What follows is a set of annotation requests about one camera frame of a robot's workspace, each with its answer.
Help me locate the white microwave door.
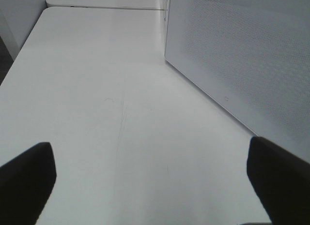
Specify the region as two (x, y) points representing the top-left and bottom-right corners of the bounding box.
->
(165, 0), (310, 161)

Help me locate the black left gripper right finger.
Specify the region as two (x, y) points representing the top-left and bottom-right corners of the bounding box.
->
(247, 136), (310, 225)

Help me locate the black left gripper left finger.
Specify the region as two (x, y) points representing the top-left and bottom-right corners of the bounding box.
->
(0, 142), (57, 225)

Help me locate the white microwave oven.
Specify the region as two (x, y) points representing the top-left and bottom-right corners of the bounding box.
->
(162, 0), (170, 29)

